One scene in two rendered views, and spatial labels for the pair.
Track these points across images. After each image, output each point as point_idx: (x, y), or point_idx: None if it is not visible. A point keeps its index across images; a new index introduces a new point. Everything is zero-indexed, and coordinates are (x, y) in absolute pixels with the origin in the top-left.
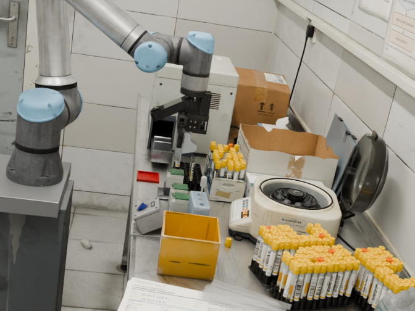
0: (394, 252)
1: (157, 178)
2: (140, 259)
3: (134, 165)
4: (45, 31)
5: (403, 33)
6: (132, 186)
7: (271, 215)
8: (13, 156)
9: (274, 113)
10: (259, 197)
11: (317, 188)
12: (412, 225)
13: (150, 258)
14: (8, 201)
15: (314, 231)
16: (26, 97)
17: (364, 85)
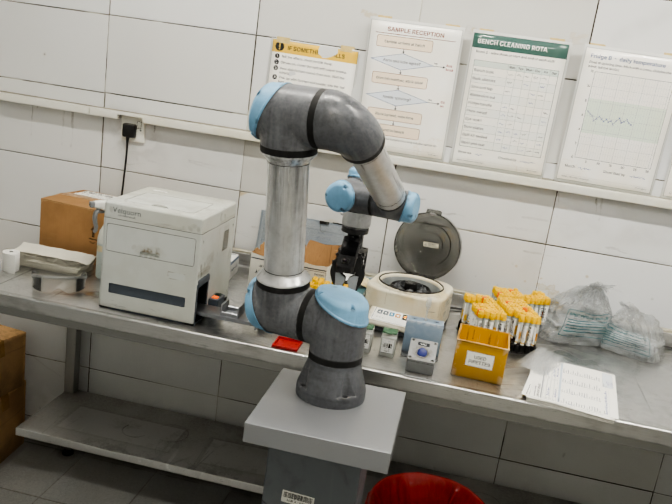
0: (457, 291)
1: (291, 340)
2: (477, 387)
3: (246, 344)
4: (302, 218)
5: (394, 125)
6: (304, 359)
7: (443, 304)
8: (342, 381)
9: None
10: (422, 297)
11: (395, 273)
12: (474, 265)
13: (474, 382)
14: (399, 420)
15: (475, 298)
16: (352, 302)
17: (323, 175)
